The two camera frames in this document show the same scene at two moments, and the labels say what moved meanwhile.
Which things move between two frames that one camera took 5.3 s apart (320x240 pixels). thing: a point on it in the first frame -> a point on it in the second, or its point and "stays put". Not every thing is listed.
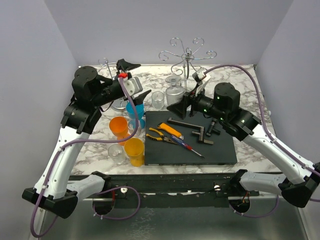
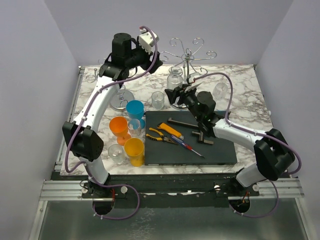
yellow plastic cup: x=134 y=148 stays put
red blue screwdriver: x=180 y=141 stays put
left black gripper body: x=109 y=93 -> x=141 y=57
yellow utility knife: x=169 y=130 stays put
